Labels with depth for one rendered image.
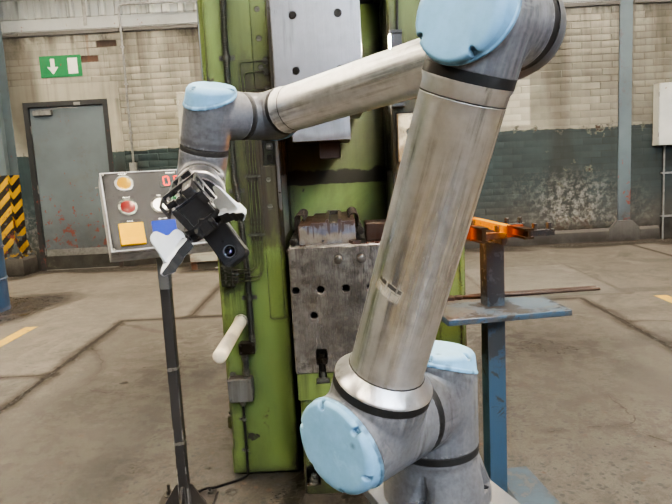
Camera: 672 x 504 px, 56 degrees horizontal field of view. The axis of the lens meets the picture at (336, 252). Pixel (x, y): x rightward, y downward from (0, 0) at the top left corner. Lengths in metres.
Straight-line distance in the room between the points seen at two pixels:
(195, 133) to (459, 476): 0.74
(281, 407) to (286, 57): 1.29
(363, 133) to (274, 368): 1.02
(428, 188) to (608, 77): 8.07
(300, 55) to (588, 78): 6.78
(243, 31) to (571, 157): 6.65
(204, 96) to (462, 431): 0.72
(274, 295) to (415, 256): 1.60
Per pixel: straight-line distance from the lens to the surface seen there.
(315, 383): 2.26
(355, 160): 2.66
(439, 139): 0.78
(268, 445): 2.57
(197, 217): 1.01
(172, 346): 2.24
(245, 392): 2.44
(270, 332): 2.42
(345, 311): 2.18
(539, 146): 8.48
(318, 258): 2.14
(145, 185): 2.13
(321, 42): 2.21
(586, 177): 8.68
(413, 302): 0.84
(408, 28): 2.38
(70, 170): 8.79
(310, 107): 1.13
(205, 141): 1.16
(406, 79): 1.00
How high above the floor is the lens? 1.19
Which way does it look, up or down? 8 degrees down
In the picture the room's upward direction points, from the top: 3 degrees counter-clockwise
